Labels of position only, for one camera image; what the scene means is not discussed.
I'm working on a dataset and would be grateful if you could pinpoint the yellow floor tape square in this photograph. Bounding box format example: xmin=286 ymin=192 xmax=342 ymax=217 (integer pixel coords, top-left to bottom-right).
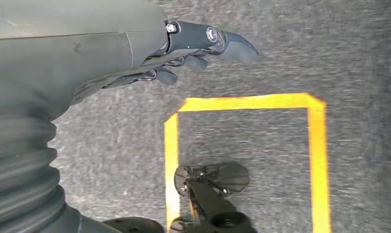
xmin=164 ymin=93 xmax=332 ymax=233

